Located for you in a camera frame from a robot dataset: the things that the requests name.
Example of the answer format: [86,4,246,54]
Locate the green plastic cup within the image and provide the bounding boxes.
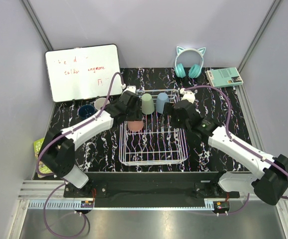
[141,93,155,115]

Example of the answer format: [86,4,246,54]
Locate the pink plastic cup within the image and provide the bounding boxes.
[127,120,144,132]

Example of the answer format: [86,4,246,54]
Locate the light blue plastic cup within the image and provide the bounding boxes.
[156,92,169,114]

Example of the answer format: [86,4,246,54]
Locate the light blue handled mug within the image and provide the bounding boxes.
[94,98,110,111]

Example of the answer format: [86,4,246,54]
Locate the dark blue ceramic mug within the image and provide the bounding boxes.
[78,105,96,120]

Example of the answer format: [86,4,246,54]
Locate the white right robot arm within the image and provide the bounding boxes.
[163,100,288,206]

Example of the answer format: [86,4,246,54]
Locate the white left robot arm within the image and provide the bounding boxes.
[38,86,142,197]

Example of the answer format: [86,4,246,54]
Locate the black marble table mat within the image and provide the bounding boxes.
[33,67,256,173]

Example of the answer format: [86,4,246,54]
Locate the teal cat ear headphones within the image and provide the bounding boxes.
[175,46,206,79]

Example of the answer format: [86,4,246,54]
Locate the teal book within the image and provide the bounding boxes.
[205,67,243,88]

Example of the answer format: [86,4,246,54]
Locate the white whiteboard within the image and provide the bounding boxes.
[45,44,122,102]

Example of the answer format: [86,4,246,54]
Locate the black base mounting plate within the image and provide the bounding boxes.
[64,172,240,198]

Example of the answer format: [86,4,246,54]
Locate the green treehouse book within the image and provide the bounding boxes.
[33,137,51,175]

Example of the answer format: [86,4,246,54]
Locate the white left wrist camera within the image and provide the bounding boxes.
[122,84,136,94]

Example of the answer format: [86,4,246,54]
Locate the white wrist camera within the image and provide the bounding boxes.
[122,84,136,94]
[180,88,195,103]

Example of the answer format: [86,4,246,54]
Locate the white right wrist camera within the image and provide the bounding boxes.
[180,88,195,103]

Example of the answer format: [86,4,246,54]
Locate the white wire dish rack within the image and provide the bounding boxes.
[118,89,189,166]

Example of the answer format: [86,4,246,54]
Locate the grey cable duct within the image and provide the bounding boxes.
[28,200,214,211]

